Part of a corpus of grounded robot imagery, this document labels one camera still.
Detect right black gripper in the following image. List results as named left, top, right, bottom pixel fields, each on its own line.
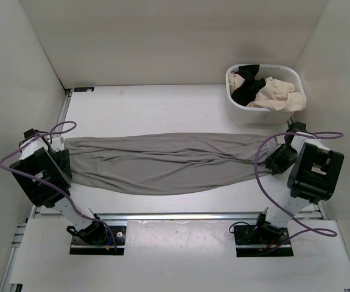
left=265, top=144, right=298, bottom=175

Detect grey trousers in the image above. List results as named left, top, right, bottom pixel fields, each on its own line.
left=65, top=133, right=278, bottom=196

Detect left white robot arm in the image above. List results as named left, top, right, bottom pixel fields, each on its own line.
left=9, top=129, right=108, bottom=245

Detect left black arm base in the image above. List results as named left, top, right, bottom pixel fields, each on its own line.
left=66, top=222, right=127, bottom=256

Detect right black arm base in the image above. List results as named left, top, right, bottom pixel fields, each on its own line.
left=228, top=221, right=293, bottom=258

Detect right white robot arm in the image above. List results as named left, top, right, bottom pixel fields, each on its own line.
left=253, top=122, right=345, bottom=243

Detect beige trousers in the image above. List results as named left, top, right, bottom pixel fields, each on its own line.
left=228, top=72, right=306, bottom=113

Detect black trousers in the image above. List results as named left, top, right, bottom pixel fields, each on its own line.
left=231, top=64, right=266, bottom=106

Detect white laundry basket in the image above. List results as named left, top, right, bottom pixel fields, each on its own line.
left=225, top=64, right=307, bottom=125

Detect blue label sticker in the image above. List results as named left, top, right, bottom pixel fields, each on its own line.
left=74, top=87, right=94, bottom=92

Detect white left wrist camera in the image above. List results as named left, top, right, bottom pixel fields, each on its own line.
left=50, top=136, right=65, bottom=152

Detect left aluminium rail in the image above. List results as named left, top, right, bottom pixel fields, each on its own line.
left=26, top=89, right=72, bottom=223

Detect front aluminium rail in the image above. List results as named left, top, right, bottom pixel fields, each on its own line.
left=34, top=210, right=323, bottom=221

